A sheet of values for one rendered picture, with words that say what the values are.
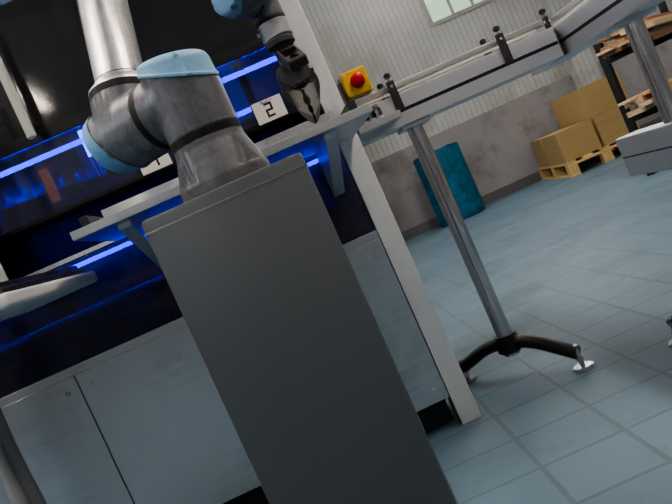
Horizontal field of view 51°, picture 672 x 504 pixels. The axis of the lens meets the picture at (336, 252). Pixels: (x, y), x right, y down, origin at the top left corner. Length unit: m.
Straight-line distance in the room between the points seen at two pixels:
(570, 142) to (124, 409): 6.75
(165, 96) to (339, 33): 8.34
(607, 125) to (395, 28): 3.00
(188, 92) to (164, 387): 1.07
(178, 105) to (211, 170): 0.11
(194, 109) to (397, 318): 1.05
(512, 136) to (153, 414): 7.97
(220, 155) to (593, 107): 7.32
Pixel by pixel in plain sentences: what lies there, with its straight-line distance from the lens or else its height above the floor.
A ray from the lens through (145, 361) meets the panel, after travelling 1.98.
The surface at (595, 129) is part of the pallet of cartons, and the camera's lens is 8.30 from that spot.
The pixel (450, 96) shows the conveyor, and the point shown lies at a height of 0.87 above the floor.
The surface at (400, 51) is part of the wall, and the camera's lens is 9.42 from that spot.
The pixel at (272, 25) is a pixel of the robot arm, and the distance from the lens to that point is 1.70.
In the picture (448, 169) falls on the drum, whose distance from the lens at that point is 8.45.
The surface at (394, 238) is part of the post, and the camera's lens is 1.95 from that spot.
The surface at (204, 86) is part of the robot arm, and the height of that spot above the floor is 0.94.
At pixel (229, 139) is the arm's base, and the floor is 0.86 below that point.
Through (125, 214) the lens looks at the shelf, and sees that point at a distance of 1.55.
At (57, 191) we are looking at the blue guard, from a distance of 2.01.
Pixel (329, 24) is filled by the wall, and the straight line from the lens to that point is 9.44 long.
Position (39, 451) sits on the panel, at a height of 0.43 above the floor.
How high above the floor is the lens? 0.69
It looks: 3 degrees down
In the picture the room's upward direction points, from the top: 24 degrees counter-clockwise
